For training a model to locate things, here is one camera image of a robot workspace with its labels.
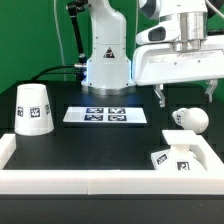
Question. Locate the white marker tag plate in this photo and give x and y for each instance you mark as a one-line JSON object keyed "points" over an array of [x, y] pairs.
{"points": [[105, 115]]}

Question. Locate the white lamp base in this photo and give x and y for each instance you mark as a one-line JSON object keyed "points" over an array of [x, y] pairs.
{"points": [[178, 157]]}

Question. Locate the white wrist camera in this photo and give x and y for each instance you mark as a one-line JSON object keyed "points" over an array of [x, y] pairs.
{"points": [[156, 34]]}

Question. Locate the white U-shaped frame wall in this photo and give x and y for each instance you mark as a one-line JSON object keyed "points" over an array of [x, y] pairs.
{"points": [[95, 182]]}

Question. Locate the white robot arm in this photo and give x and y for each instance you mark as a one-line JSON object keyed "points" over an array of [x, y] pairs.
{"points": [[178, 49]]}

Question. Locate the white lamp shade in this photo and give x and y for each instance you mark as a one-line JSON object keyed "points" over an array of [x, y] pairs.
{"points": [[33, 113]]}

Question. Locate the white lamp bulb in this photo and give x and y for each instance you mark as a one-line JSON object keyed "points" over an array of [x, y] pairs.
{"points": [[194, 119]]}

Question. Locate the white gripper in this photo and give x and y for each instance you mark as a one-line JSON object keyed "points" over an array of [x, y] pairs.
{"points": [[158, 64]]}

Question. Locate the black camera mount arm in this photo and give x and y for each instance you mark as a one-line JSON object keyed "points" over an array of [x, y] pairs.
{"points": [[74, 8]]}

